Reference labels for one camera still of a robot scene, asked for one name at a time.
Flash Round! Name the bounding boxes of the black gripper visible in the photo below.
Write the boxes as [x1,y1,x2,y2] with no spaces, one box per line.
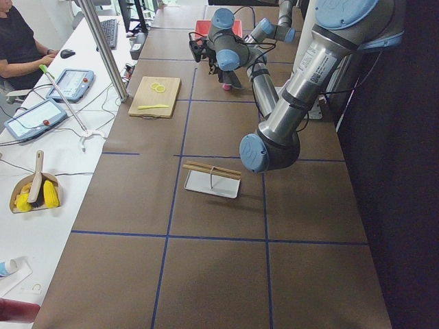
[209,58,222,75]

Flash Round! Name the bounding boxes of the grey cloth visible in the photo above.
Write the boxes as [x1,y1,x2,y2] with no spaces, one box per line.
[218,71,243,90]

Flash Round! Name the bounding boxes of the black adapter box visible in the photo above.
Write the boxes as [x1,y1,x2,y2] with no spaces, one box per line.
[130,32,147,60]

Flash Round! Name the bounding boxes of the aluminium frame post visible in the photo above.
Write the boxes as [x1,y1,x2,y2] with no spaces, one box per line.
[78,0,128,103]

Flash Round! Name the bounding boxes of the teach pendant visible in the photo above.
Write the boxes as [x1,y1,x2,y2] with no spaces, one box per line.
[49,69,95,103]
[4,99,67,141]

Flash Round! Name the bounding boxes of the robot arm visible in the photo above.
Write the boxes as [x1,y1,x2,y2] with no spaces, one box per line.
[205,1,406,173]
[244,0,298,44]

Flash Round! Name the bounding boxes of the hand brush wooden handle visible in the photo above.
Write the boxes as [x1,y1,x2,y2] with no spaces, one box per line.
[27,150,44,208]

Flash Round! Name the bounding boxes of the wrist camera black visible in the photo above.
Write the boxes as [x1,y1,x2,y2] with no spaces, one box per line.
[188,32,207,62]

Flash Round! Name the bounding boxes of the seated person black shirt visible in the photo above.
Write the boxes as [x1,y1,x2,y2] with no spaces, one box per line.
[1,1,58,90]

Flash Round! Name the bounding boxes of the black keyboard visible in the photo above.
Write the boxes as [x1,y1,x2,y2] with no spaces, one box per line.
[100,19,118,50]

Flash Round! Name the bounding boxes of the yellow toy corn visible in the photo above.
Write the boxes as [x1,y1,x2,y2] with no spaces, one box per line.
[43,180,60,208]

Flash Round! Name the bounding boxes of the pink plastic bin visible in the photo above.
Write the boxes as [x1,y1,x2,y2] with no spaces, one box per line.
[194,20,243,38]

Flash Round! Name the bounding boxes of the wooden cutting board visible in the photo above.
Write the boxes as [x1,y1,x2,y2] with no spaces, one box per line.
[128,76,181,119]

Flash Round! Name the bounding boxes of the teach pendant far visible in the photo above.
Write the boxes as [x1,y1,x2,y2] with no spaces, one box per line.
[49,69,95,103]

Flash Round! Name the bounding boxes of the teach pendant near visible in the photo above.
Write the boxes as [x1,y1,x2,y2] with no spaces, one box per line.
[4,99,67,141]

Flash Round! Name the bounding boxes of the wooden dustpan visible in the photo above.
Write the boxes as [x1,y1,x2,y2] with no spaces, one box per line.
[10,173,62,213]

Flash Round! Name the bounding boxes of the white grabber stick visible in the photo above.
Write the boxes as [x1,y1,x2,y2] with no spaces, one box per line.
[39,64,106,153]

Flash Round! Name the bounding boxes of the lemon slice near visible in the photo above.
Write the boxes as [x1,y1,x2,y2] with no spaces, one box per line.
[154,85,166,93]

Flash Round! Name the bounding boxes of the black computer mouse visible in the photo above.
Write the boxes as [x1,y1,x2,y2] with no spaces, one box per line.
[60,49,75,59]

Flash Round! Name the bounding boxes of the yellow plastic knife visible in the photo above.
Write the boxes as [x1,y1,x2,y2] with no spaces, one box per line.
[137,104,170,110]

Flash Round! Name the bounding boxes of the white rack tray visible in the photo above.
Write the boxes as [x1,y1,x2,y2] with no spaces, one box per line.
[184,171,241,199]

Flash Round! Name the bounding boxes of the wooden rack bar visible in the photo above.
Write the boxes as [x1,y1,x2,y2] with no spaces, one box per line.
[183,161,241,180]

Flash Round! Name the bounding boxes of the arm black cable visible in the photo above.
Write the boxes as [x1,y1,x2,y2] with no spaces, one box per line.
[187,5,278,114]

